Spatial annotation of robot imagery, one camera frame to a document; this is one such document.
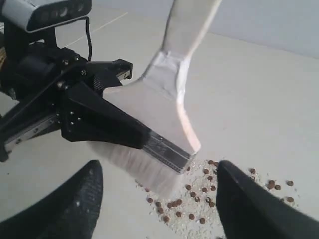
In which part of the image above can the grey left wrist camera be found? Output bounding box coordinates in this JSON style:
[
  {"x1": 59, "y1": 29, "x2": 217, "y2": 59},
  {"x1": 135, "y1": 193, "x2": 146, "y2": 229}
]
[{"x1": 0, "y1": 0, "x2": 92, "y2": 33}]

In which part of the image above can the wide white bristle paintbrush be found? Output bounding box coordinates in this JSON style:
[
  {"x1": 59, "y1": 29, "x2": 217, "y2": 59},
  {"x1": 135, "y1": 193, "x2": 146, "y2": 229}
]
[{"x1": 90, "y1": 0, "x2": 220, "y2": 197}]

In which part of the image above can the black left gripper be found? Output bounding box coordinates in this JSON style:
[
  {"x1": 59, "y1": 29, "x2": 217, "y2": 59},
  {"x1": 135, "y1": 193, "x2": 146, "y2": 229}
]
[{"x1": 0, "y1": 43, "x2": 150, "y2": 162}]

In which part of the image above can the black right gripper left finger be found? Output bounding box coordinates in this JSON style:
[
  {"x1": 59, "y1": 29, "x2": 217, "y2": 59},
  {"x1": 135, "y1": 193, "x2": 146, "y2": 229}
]
[{"x1": 0, "y1": 160, "x2": 103, "y2": 239}]

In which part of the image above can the brown and white granule pile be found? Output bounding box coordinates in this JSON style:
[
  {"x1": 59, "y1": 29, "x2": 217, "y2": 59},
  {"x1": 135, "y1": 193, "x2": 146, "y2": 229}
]
[{"x1": 134, "y1": 157, "x2": 301, "y2": 239}]

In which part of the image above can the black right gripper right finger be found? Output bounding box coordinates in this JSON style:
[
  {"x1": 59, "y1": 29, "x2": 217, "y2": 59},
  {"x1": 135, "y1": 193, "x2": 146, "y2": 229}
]
[{"x1": 216, "y1": 160, "x2": 319, "y2": 239}]

